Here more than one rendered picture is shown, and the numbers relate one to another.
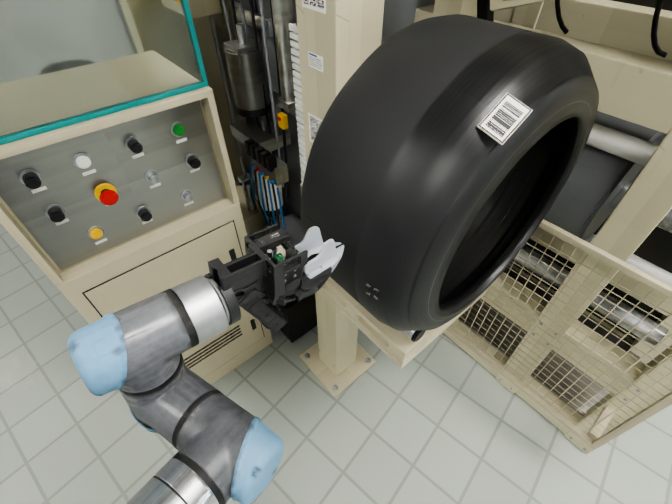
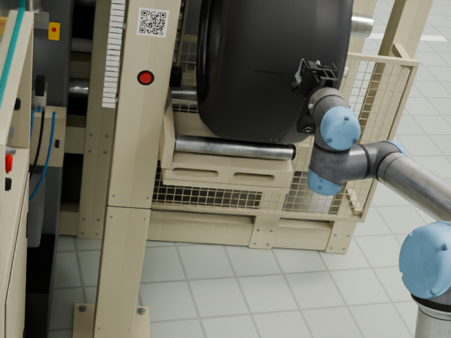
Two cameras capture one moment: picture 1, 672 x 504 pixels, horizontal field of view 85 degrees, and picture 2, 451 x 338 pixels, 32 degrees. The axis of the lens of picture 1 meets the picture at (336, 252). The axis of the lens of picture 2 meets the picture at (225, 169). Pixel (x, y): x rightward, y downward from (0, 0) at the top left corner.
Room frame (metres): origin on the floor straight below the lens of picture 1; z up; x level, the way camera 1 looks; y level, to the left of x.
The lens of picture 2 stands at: (-0.25, 1.52, 2.05)
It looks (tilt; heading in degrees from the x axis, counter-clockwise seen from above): 34 degrees down; 298
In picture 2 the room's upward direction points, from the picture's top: 12 degrees clockwise
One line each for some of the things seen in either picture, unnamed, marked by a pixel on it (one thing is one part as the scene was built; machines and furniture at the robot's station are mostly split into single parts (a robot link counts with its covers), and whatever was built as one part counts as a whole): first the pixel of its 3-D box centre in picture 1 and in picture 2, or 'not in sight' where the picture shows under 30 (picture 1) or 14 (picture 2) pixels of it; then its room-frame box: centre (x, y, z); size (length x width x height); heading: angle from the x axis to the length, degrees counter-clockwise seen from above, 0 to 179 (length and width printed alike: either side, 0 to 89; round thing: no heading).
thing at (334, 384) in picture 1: (337, 358); (111, 332); (0.86, -0.01, 0.01); 0.27 x 0.27 x 0.02; 40
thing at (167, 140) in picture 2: not in sight; (166, 115); (0.82, -0.07, 0.90); 0.40 x 0.03 x 0.10; 130
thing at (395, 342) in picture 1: (365, 304); (227, 165); (0.59, -0.08, 0.83); 0.36 x 0.09 x 0.06; 40
